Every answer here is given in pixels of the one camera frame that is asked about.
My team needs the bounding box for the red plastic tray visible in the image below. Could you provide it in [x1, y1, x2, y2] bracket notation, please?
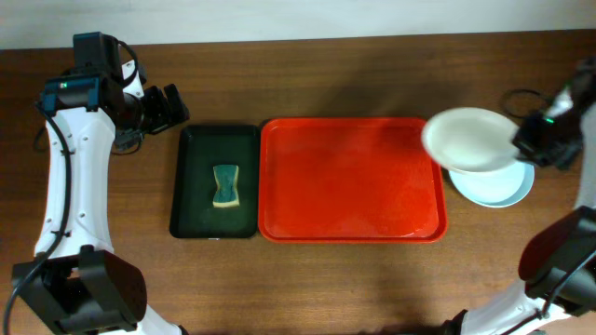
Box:
[258, 117, 448, 244]

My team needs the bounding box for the black plastic tray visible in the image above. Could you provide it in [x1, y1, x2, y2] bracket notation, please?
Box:
[169, 125, 260, 239]

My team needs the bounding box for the light blue plate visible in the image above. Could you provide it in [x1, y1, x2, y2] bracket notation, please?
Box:
[449, 162, 535, 208]

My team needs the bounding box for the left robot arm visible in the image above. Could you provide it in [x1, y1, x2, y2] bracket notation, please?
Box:
[11, 32, 189, 334]

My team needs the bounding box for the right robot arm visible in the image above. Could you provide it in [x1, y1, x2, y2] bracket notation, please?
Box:
[437, 57, 595, 335]

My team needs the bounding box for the white plate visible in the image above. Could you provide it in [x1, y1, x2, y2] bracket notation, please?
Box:
[421, 107, 519, 174]

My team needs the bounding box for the green and yellow sponge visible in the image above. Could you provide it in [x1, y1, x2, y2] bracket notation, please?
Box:
[212, 165, 239, 208]

